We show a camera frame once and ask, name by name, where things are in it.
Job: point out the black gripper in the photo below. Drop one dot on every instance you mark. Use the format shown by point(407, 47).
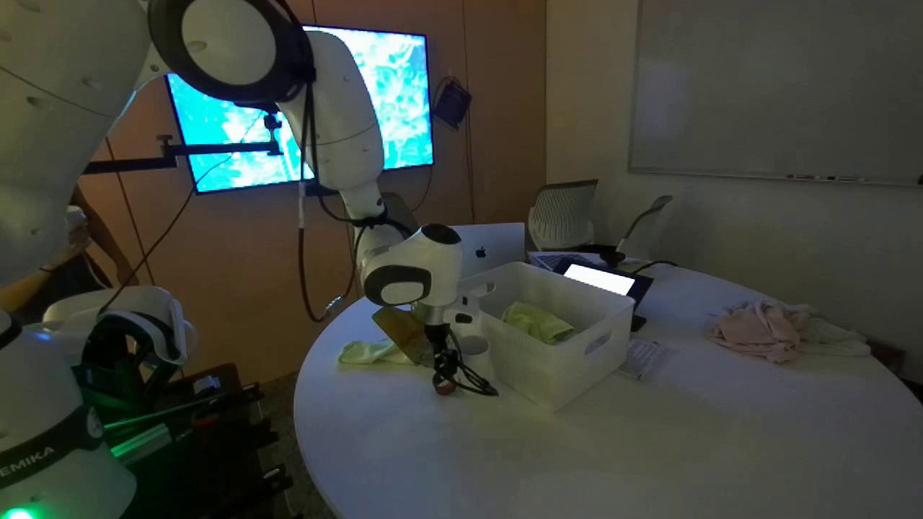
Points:
point(438, 334)

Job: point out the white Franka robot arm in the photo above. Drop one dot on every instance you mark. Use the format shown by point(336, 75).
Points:
point(336, 125)

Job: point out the white plastic basket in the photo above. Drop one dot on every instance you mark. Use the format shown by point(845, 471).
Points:
point(567, 369)

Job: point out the silver laptop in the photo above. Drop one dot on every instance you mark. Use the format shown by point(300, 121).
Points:
point(495, 246)

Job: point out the tablet with lit screen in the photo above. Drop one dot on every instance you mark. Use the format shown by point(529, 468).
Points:
point(600, 278)

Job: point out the small clear plastic packet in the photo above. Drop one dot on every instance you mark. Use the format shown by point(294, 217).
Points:
point(650, 357)

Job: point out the black robot cart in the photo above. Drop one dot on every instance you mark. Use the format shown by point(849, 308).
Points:
point(192, 451)

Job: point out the curved grey chair back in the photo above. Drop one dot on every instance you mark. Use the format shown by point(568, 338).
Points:
point(659, 202)

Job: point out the white VR headset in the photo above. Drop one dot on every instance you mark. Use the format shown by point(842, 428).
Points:
point(154, 318)

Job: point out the pink cloth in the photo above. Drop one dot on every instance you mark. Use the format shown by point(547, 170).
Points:
point(759, 331)

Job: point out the person in dark clothes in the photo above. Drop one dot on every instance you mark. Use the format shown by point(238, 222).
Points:
point(58, 261)

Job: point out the whiteboard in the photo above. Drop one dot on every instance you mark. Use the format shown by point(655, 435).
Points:
point(769, 88)

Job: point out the black wall device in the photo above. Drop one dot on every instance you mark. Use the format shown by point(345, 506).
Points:
point(454, 102)

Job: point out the wall mounted TV monitor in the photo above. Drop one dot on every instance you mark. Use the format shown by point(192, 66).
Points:
point(407, 96)

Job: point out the black stereo camera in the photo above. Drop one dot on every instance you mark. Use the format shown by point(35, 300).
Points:
point(274, 129)

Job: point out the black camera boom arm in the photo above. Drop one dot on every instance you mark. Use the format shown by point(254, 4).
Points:
point(146, 161)

